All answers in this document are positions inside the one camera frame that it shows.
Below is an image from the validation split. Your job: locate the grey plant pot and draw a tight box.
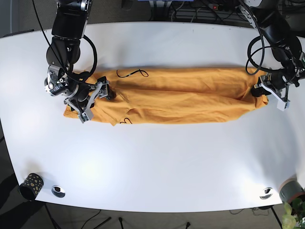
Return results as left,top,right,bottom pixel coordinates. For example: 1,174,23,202
279,178,305,204

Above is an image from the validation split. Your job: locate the green potted plant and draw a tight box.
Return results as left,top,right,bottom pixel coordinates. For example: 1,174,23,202
282,198,305,229

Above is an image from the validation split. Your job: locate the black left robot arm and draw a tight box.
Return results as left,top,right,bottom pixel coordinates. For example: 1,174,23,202
240,0,305,111

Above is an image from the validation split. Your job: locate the black dotted cup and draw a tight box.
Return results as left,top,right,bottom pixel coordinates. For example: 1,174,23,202
19,173,44,201

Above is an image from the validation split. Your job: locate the silver table grommet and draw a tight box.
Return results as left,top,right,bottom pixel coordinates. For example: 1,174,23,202
259,187,274,200
51,186,65,198

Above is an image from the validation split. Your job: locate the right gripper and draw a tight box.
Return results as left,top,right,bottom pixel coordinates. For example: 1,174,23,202
64,76,116,123

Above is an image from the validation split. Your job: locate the left silver table grommet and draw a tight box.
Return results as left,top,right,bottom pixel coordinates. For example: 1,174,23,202
51,186,65,198

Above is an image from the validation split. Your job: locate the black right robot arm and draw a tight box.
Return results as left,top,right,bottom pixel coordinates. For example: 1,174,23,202
44,0,115,123

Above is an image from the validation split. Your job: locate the right silver table grommet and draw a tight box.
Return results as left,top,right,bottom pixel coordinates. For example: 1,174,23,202
259,187,274,200

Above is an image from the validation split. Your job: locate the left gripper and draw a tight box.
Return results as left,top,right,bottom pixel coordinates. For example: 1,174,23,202
253,74,290,111

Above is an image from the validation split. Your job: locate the orange yellow T-shirt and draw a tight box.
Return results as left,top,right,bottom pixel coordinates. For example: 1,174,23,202
64,67,270,127

